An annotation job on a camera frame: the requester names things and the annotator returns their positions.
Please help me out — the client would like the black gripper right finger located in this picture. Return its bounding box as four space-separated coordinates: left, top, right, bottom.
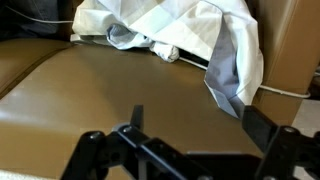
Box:
242 105 320 180

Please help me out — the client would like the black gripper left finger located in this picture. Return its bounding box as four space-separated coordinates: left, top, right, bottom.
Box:
59 104 214 180

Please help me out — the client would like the white cloth with grey patches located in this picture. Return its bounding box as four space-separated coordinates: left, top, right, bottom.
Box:
72 0 264 119

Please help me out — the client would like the brown leather sofa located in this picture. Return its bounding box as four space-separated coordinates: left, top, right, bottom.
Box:
0 0 320 180

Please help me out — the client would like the small crumpled white cloth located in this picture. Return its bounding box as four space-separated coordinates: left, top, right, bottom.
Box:
69 22 181 63

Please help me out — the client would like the thin white cable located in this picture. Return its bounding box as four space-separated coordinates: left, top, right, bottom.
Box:
178 55 312 100

